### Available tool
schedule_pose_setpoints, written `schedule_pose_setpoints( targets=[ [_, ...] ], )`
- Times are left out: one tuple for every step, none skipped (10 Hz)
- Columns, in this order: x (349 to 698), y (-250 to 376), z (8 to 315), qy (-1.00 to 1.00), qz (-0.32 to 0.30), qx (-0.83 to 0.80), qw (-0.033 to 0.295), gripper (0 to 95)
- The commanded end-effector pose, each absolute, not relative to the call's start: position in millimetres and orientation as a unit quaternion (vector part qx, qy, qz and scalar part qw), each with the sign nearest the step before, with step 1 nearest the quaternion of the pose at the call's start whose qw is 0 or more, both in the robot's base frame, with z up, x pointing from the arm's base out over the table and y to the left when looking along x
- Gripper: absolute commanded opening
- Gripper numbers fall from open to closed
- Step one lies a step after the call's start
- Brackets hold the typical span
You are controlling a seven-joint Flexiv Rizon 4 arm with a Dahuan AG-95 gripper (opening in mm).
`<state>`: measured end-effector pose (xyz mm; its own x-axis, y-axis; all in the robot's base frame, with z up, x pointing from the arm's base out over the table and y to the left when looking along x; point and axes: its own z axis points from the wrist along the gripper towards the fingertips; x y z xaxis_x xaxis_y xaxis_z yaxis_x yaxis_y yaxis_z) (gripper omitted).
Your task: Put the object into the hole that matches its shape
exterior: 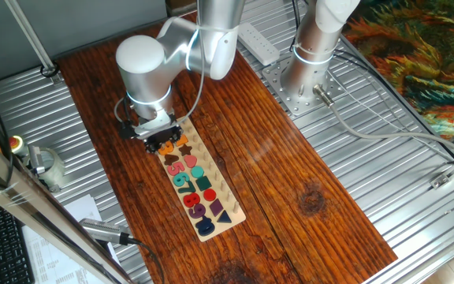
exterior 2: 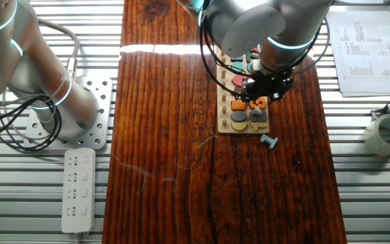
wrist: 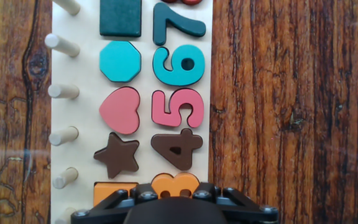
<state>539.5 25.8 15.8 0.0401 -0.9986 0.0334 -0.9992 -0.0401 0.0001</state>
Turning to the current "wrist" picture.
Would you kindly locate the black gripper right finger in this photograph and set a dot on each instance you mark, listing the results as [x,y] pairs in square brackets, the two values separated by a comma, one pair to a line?
[238,198]

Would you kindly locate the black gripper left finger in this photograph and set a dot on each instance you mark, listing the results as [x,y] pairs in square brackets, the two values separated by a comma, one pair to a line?
[120,195]

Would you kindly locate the orange number three piece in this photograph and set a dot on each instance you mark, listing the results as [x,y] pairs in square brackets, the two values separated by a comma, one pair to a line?
[174,183]

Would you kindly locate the wooden shape puzzle board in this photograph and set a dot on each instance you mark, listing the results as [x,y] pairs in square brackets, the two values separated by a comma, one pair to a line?
[89,109]

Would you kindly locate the orange rectangle piece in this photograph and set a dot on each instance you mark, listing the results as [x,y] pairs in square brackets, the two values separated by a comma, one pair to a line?
[104,193]

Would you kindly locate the brown star piece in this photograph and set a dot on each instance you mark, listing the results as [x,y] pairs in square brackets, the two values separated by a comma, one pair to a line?
[117,155]

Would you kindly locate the brown number four piece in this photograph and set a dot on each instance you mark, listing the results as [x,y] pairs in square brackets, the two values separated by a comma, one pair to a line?
[185,144]

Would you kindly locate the pink heart piece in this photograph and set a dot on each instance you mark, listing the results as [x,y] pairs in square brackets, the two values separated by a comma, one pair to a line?
[120,110]

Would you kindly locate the pink number five piece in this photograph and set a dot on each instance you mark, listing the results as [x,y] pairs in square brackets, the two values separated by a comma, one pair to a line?
[160,109]

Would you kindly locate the teal number six piece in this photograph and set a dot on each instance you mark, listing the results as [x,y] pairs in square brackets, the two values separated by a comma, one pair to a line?
[166,74]

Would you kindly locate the teal octagon piece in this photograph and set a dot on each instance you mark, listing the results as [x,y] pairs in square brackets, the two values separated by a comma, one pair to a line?
[120,61]

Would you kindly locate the dark green number seven piece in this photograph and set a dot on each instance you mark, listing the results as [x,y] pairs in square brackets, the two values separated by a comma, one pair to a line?
[160,21]

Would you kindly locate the dark green square piece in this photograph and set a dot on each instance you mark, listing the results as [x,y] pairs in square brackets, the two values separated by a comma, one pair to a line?
[120,17]

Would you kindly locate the red number eight piece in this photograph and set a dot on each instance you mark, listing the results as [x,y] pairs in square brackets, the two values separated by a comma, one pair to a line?
[191,2]

